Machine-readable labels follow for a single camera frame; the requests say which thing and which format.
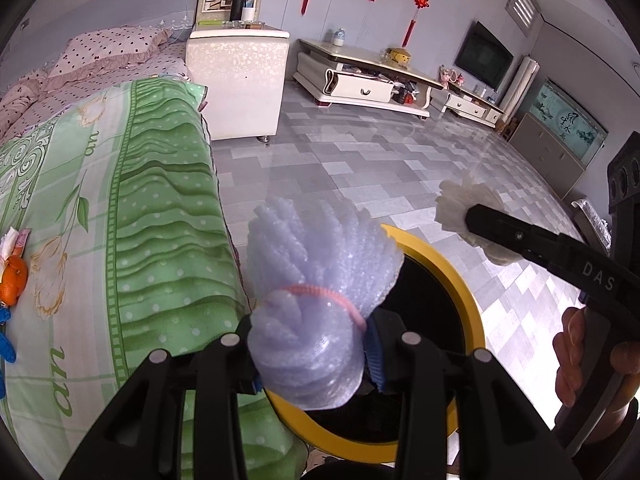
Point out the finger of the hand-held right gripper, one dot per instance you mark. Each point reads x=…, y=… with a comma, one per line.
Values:
x=530, y=240

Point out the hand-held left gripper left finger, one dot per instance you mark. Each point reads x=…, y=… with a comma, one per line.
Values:
x=222, y=375

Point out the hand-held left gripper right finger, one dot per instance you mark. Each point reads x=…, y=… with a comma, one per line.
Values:
x=376, y=360

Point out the white foam fruit net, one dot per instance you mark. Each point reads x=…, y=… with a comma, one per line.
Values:
x=455, y=205

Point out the yellow round trash bin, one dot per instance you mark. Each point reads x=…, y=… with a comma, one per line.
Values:
x=472, y=320

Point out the lilac foam fruit net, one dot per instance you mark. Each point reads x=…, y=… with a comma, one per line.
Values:
x=320, y=260

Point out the person's right hand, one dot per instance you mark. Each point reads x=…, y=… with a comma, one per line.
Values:
x=570, y=355

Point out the grey white cloth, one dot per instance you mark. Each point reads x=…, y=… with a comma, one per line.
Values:
x=595, y=220

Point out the grey tank cabinet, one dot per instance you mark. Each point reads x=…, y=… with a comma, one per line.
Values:
x=545, y=155

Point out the fish tank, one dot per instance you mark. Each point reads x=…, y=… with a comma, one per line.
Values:
x=570, y=120

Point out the white television stand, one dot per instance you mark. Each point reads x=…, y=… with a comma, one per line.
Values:
x=470, y=105

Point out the white standing air conditioner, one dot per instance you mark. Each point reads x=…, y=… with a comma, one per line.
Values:
x=520, y=87

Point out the green floral bedspread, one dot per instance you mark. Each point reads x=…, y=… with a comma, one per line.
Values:
x=150, y=210

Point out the pink doll ornament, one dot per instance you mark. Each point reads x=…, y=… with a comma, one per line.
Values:
x=445, y=75

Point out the blue plastic bag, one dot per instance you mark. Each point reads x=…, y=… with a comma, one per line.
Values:
x=4, y=342

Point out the white coffee table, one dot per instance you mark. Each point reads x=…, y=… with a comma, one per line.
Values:
x=360, y=87

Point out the orange fruit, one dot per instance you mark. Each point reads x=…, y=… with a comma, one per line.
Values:
x=12, y=282

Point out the louvred window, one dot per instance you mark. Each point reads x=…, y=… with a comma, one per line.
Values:
x=525, y=7

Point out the small pink packet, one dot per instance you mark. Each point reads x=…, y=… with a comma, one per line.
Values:
x=22, y=239

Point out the white crumpled tissue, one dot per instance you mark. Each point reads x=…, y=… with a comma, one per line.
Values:
x=7, y=244

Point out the white nightstand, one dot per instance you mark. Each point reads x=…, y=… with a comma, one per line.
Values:
x=240, y=85

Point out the pink dotted bed sheet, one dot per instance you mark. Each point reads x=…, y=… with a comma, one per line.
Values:
x=160, y=62

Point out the pink dotted quilt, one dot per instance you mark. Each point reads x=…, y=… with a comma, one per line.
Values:
x=20, y=102

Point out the pink dotted pillow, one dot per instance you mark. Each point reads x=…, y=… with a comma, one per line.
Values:
x=110, y=45

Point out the green flat box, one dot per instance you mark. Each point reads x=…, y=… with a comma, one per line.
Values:
x=208, y=22

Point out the white cup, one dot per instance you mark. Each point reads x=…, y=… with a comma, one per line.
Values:
x=248, y=14

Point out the black thermos bottle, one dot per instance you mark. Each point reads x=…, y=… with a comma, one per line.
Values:
x=237, y=5

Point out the bed with grey headboard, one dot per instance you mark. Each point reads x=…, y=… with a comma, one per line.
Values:
x=100, y=15

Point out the wall television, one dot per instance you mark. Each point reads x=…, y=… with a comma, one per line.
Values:
x=485, y=55

